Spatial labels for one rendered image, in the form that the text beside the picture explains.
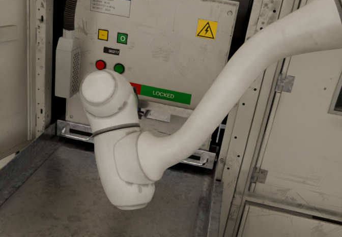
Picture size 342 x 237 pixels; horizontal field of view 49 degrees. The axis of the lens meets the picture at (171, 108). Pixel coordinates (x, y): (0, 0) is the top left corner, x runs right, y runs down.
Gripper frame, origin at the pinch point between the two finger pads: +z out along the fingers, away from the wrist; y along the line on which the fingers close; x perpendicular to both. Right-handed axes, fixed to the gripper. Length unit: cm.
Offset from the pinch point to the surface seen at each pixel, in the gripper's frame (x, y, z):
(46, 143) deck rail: -28.1, 14.4, 7.5
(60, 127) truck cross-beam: -26.5, 8.5, 11.8
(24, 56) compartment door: -36.8, -10.4, -3.7
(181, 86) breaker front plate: 11.8, -11.5, 1.6
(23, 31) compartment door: -36.9, -17.0, -7.8
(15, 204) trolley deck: -22.3, 30.2, -15.7
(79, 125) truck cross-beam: -19.9, 6.3, 10.6
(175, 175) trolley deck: 15.0, 15.6, 9.6
